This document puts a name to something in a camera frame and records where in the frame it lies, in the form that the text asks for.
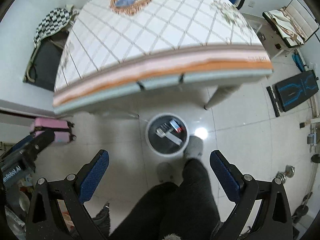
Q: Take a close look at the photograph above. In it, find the white Doctor toothpaste box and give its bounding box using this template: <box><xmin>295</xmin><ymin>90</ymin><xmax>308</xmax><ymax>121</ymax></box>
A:
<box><xmin>156</xmin><ymin>124</ymin><xmax>182</xmax><ymax>146</ymax></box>

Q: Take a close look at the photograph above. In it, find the white round trash bin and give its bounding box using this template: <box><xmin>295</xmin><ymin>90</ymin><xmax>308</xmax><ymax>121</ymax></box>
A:
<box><xmin>145</xmin><ymin>113</ymin><xmax>190</xmax><ymax>158</ymax></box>

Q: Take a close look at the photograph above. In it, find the grey right slipper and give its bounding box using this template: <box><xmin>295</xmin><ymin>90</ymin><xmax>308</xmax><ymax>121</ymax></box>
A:
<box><xmin>183</xmin><ymin>135</ymin><xmax>203</xmax><ymax>160</ymax></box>

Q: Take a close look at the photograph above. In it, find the floral grid tablecloth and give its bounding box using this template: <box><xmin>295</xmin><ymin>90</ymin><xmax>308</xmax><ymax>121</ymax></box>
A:
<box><xmin>53</xmin><ymin>0</ymin><xmax>273</xmax><ymax>115</ymax></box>

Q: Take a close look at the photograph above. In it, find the metal dumbbell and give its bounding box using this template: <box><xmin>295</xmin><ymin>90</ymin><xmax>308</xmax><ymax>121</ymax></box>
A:
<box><xmin>276</xmin><ymin>165</ymin><xmax>295</xmax><ymax>184</ymax></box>

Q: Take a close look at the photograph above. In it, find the blue white small box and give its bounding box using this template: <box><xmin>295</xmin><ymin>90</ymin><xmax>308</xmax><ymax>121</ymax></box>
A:
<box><xmin>169</xmin><ymin>119</ymin><xmax>185</xmax><ymax>134</ymax></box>

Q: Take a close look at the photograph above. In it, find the pink suitcase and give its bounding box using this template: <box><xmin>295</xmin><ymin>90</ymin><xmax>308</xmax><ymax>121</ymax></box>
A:
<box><xmin>30</xmin><ymin>118</ymin><xmax>76</xmax><ymax>144</ymax></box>

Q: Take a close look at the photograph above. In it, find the grey left slipper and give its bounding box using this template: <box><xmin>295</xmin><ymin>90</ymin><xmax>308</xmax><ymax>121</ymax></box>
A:
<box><xmin>156</xmin><ymin>162</ymin><xmax>174</xmax><ymax>184</ymax></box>

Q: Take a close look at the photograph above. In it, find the black blue exercise bench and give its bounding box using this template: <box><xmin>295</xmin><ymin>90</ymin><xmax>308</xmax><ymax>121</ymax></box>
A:
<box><xmin>266</xmin><ymin>70</ymin><xmax>319</xmax><ymax>118</ymax></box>

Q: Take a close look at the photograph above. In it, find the white cushioned chair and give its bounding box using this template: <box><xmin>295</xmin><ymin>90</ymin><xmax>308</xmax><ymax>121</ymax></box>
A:
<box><xmin>263</xmin><ymin>0</ymin><xmax>319</xmax><ymax>48</ymax></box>

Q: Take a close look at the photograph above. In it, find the checkered black white cloth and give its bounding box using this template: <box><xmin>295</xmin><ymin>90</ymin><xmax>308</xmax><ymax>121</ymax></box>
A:
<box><xmin>33</xmin><ymin>5</ymin><xmax>79</xmax><ymax>48</ymax></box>

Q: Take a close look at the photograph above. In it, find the grey slipper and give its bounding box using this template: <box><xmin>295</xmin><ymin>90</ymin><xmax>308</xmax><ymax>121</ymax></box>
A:
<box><xmin>156</xmin><ymin>162</ymin><xmax>174</xmax><ymax>184</ymax></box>
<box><xmin>183</xmin><ymin>135</ymin><xmax>203</xmax><ymax>160</ymax></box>

